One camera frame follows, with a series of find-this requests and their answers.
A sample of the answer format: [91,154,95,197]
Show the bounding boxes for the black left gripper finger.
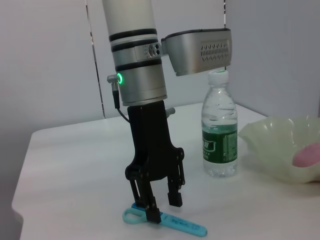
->
[128,178,161,223]
[166,157,186,208]

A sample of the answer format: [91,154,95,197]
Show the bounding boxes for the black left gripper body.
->
[125,99,185,181]

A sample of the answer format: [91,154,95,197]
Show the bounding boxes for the blue and teal scissors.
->
[122,202,209,238]

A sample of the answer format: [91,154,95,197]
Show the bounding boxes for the clear bottle with green label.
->
[200,69,239,179]

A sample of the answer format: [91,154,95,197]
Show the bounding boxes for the pink peach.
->
[292,142,320,168]

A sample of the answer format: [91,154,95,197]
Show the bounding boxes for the translucent green fruit bowl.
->
[237,115,320,185]

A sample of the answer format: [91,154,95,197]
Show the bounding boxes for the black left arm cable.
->
[106,74,131,124]

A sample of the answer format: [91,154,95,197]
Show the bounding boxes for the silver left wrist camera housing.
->
[160,28,232,77]

